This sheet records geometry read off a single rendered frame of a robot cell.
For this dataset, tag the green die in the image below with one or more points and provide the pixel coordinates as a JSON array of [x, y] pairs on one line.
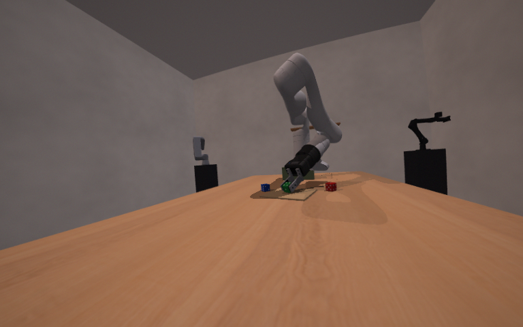
[[286, 188]]

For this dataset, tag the red die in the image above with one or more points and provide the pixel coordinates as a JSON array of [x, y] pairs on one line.
[[330, 186]]

